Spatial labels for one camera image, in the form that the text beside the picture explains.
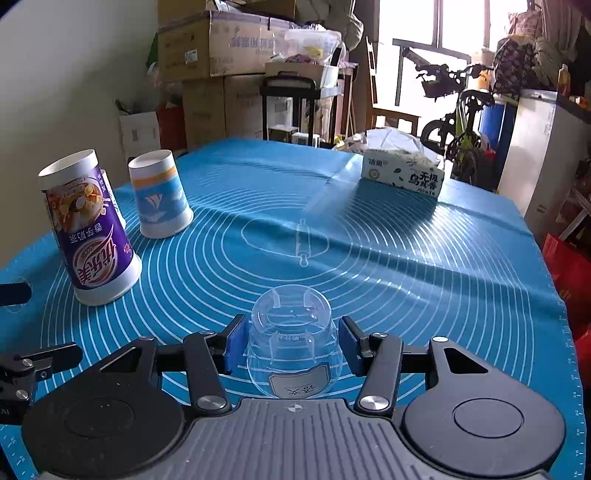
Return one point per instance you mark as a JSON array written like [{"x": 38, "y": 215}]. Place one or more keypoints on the lower cardboard box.
[{"x": 222, "y": 107}]

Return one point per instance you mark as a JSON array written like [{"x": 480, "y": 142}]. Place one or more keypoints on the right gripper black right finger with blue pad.
[{"x": 440, "y": 411}]

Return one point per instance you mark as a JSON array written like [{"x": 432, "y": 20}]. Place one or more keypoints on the grey curtain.
[{"x": 337, "y": 15}]

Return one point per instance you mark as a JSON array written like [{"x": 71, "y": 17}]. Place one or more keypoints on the clear plastic bag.
[{"x": 319, "y": 45}]

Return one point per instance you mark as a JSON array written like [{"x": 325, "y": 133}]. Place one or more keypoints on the blue white paper cup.
[{"x": 160, "y": 199}]

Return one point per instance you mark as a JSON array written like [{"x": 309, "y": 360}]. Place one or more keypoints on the orange bottle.
[{"x": 564, "y": 81}]

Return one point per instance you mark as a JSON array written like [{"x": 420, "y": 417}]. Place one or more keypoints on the large cardboard box top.
[{"x": 207, "y": 39}]

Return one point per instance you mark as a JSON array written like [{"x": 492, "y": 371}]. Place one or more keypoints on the blue water barrel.
[{"x": 497, "y": 125}]

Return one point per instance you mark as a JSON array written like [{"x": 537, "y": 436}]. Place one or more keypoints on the white chest freezer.
[{"x": 550, "y": 138}]

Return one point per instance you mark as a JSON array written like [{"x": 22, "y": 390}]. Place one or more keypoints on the black bicycle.
[{"x": 454, "y": 136}]

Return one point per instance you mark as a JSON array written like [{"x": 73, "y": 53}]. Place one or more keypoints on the purple milk tea paper cup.
[{"x": 99, "y": 258}]

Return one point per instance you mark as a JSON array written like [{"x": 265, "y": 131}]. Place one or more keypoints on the clear plastic cup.
[{"x": 293, "y": 350}]

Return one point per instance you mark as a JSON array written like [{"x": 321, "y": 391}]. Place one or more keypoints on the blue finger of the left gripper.
[{"x": 14, "y": 294}]

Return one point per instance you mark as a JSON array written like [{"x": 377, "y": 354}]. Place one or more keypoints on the blue silicone baking mat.
[{"x": 463, "y": 265}]

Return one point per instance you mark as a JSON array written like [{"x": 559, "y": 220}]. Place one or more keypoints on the wooden chair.
[{"x": 377, "y": 106}]

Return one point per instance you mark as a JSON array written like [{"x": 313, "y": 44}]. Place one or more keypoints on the white tissue box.
[{"x": 398, "y": 159}]

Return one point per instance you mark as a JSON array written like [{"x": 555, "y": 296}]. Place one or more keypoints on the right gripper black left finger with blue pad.
[{"x": 132, "y": 409}]

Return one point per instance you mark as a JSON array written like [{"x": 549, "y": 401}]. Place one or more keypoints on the red gift bag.
[{"x": 570, "y": 272}]

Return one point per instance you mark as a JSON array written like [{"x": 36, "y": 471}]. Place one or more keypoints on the patterned fabric bag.
[{"x": 514, "y": 66}]

